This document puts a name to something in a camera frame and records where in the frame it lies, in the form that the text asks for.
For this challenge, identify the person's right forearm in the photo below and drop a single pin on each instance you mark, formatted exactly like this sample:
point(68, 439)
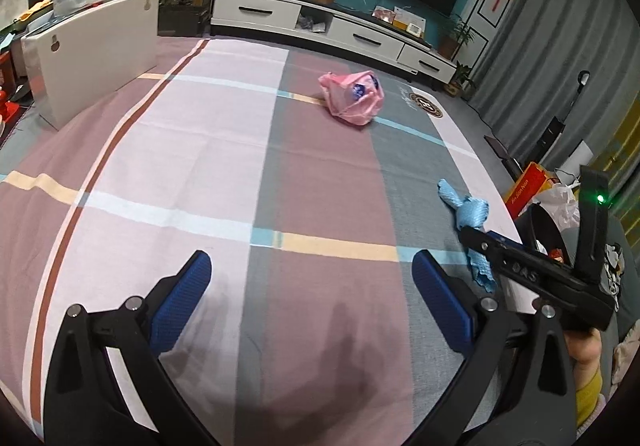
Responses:
point(589, 396)

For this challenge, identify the person's right hand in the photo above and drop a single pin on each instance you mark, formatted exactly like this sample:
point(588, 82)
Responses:
point(582, 351)

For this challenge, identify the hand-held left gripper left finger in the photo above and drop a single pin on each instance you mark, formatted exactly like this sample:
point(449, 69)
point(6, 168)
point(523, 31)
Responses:
point(180, 296)

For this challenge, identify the white board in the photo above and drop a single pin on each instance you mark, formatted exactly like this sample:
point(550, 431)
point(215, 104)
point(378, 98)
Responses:
point(95, 56)

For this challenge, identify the desk calendar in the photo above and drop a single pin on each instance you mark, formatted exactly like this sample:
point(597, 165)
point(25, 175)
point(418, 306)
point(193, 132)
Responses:
point(409, 22)

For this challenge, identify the plaid bed sheet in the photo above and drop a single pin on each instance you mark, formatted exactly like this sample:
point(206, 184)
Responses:
point(200, 151)

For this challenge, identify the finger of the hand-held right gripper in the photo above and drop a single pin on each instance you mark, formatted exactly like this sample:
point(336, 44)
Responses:
point(515, 266)
point(530, 248)

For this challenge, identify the clothes pile on sofa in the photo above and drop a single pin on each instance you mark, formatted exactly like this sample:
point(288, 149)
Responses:
point(612, 271)

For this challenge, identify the red paper bag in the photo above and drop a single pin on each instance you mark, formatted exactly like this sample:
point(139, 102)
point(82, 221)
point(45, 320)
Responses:
point(525, 186)

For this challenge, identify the white tv cabinet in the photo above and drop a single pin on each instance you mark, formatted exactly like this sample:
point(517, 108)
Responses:
point(360, 36)

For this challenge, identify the white plastic bag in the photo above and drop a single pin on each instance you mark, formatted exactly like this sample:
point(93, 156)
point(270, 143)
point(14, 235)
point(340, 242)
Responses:
point(562, 206)

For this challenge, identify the light blue cloth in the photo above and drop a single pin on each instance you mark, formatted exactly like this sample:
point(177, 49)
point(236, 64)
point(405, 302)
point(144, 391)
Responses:
point(472, 211)

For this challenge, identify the red picture frame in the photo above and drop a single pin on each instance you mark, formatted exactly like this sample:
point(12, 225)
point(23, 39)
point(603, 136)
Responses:
point(384, 15)

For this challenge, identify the black trash bin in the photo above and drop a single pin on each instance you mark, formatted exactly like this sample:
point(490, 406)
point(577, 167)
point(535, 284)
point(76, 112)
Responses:
point(542, 226)

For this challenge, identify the grey sofa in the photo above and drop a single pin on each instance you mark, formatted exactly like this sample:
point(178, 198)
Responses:
point(574, 246)

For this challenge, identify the black upright vacuum cleaner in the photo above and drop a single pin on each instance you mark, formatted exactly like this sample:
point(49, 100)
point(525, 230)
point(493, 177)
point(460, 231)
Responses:
point(550, 131)

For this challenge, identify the pink plastic bag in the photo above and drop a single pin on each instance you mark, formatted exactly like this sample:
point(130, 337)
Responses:
point(350, 101)

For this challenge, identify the beige plush cushion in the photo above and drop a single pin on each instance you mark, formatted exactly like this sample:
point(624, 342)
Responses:
point(625, 356)

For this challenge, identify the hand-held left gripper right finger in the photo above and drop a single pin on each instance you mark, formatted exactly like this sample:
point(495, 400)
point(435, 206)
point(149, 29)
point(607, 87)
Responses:
point(440, 296)

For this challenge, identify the tall potted plant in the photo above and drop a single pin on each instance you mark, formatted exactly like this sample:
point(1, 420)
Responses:
point(452, 33)

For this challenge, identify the grey yellow curtain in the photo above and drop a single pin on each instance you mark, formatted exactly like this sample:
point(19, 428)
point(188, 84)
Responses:
point(540, 26)

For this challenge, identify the white cylinder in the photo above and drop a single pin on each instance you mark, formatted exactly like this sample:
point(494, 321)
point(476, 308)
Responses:
point(581, 156)

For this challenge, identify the dark floor mat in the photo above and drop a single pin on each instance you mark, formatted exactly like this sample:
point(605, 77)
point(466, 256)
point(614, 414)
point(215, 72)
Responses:
point(497, 146)

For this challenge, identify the small potted plant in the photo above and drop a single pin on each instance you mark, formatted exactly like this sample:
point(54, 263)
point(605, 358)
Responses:
point(461, 78)

